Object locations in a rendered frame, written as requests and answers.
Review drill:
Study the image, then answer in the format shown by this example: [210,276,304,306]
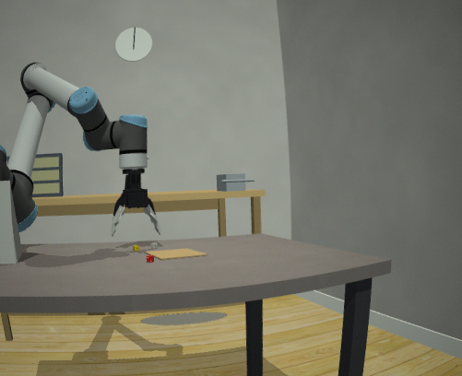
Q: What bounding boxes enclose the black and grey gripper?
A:
[112,169,160,235]

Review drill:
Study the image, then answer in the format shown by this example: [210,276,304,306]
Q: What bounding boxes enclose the tan mat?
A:
[145,249,208,260]

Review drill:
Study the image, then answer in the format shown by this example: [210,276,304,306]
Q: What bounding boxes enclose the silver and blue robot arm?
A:
[0,63,149,232]

